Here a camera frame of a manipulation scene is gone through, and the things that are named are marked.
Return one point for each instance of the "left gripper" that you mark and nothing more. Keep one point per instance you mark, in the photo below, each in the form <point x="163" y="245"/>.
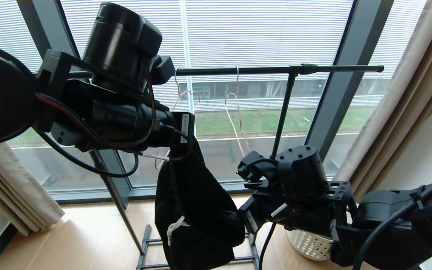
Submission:
<point x="126" y="123"/>

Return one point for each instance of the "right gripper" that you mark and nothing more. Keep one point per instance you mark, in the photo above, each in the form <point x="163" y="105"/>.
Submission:
<point x="302" y="215"/>

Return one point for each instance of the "black shorts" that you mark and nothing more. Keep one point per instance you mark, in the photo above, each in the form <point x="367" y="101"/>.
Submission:
<point x="193" y="202"/>

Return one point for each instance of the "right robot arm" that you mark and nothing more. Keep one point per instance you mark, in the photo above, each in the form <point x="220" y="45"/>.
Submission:
<point x="388" y="213"/>

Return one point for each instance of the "white laundry basket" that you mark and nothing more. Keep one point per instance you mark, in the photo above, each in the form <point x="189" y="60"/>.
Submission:
<point x="309" y="245"/>

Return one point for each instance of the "pink clothes hanger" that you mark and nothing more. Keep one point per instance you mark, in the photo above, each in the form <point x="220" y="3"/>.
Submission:
<point x="237" y="80"/>
<point x="178" y="84"/>

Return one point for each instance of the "black clothes rack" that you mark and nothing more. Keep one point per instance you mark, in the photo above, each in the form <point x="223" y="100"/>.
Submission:
<point x="276" y="69"/>

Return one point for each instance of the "beige curtain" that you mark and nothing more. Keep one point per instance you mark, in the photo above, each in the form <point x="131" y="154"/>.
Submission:
<point x="396" y="112"/>
<point x="13" y="187"/>

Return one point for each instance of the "window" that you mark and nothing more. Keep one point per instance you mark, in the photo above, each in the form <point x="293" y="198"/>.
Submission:
<point x="257" y="37"/>

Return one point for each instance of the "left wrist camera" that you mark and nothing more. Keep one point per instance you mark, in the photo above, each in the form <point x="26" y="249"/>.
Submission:
<point x="162" y="70"/>

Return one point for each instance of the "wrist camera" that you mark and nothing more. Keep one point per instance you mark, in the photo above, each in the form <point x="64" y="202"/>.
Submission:
<point x="162" y="70"/>
<point x="253" y="168"/>

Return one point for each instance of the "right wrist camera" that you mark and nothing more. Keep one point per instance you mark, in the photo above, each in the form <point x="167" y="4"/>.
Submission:
<point x="253" y="168"/>

